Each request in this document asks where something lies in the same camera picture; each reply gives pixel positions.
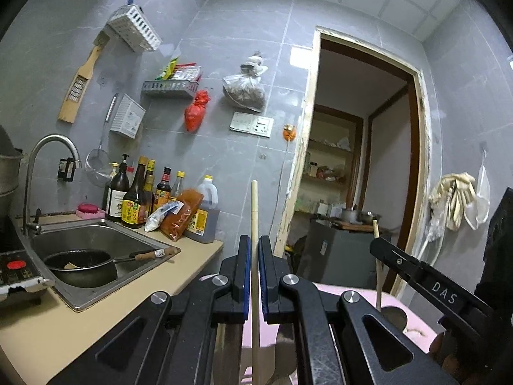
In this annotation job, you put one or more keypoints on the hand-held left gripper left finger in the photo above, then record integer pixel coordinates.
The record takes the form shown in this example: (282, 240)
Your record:
(240, 288)

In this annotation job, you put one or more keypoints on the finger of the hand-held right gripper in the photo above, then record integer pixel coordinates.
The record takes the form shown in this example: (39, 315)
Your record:
(394, 258)

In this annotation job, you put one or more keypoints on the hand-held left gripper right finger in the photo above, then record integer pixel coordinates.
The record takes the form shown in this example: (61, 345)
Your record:
(268, 288)

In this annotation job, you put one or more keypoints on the wooden chopstick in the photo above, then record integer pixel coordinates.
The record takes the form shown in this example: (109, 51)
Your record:
(255, 208)
(378, 288)

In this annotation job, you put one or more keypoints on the person's right hand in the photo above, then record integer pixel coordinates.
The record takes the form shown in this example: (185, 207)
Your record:
(453, 353)

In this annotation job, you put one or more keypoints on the metal bowl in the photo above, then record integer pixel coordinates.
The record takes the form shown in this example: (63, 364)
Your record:
(368, 217)

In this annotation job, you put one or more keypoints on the wooden cutting board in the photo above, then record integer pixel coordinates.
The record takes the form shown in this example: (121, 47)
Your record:
(354, 227)

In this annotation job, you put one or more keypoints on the grey cabinet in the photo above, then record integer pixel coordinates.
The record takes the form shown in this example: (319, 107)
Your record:
(340, 256)

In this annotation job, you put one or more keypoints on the clear plastic bag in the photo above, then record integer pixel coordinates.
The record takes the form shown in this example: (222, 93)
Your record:
(439, 220)

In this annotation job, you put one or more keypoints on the metal pot with lid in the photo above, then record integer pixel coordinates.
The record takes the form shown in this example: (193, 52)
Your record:
(349, 214)

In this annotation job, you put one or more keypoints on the large oil jug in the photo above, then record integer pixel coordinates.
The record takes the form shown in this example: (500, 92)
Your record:
(206, 216)

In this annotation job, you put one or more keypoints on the cream rubber gloves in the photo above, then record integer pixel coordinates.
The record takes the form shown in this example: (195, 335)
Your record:
(455, 196)

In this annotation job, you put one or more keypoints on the white containers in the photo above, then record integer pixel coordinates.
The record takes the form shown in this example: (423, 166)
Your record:
(328, 208)

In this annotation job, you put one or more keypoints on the pink table cloth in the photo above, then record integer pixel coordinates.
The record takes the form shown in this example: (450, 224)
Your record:
(419, 339)

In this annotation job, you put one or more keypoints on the orange seasoning packet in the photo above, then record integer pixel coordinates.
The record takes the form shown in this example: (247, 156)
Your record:
(182, 216)

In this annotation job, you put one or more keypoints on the white seasoning packet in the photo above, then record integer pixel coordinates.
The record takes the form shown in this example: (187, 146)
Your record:
(160, 218)

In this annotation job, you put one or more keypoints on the wooden shelf unit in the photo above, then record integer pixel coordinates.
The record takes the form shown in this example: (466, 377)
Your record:
(328, 160)

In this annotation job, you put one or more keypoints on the clear bottle with yellow cap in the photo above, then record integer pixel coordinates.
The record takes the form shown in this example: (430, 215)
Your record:
(178, 186)

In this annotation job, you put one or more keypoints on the dark bottle with red label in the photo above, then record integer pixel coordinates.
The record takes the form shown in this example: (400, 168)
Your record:
(163, 192)

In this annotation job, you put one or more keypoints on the dark soy sauce bottle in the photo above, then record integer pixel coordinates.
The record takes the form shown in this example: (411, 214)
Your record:
(134, 204)

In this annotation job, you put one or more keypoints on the dark bottle with yellow label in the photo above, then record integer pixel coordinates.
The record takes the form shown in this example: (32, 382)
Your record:
(150, 180)

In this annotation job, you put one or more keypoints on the black pump bottle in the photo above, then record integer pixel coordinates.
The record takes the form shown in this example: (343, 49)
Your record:
(118, 196)

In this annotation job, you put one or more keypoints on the stainless steel sink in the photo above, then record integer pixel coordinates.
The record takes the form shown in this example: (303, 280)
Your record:
(80, 240)

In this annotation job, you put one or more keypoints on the pink soap dish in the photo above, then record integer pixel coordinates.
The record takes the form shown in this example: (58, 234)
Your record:
(90, 210)

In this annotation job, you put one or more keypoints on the small yellow cap bottle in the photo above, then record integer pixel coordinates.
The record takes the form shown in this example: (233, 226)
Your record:
(109, 172)

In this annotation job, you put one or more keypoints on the red plastic bag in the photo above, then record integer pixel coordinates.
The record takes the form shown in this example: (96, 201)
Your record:
(196, 112)

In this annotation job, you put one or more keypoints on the beige kitchen counter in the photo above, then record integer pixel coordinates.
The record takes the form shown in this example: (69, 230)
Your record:
(60, 337)

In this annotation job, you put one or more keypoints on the metal strainer ladle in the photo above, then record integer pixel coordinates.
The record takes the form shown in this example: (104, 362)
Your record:
(98, 166)

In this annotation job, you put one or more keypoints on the clear bag of dried goods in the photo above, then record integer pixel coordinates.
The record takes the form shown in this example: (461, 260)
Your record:
(244, 90)

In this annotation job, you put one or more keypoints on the red snack packet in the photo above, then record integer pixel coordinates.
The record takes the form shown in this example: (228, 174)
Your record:
(188, 73)

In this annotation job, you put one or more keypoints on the induction cooker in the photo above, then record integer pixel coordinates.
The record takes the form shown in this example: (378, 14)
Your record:
(16, 272)

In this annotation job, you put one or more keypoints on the yellow green snack packet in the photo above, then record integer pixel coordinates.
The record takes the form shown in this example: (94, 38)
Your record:
(168, 70)

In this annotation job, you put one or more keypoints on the curved metal faucet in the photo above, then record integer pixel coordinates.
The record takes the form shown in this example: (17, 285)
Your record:
(36, 156)

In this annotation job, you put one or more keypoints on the wooden grater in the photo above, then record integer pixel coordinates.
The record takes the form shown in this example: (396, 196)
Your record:
(74, 96)

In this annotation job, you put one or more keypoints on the metal wok with lid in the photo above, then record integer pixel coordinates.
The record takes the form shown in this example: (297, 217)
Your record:
(8, 176)

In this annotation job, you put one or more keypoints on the wooden door frame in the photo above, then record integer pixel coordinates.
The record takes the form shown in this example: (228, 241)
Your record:
(419, 148)

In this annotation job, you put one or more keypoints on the clear wall hook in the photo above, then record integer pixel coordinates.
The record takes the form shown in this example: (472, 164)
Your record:
(483, 154)

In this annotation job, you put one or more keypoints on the orange wall hook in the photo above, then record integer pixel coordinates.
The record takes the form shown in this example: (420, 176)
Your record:
(288, 133)

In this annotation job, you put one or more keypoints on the white wall socket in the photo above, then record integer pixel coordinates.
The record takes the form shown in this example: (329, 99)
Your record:
(264, 126)

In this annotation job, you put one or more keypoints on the white wall box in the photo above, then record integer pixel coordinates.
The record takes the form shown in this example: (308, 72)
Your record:
(128, 116)

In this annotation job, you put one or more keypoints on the black wall socket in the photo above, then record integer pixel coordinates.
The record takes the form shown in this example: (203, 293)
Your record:
(66, 168)

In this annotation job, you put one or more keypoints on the grey wall rack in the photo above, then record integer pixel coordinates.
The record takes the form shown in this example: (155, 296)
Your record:
(170, 88)

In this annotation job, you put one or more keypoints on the white wall basket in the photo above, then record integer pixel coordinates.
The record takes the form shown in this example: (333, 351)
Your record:
(136, 28)

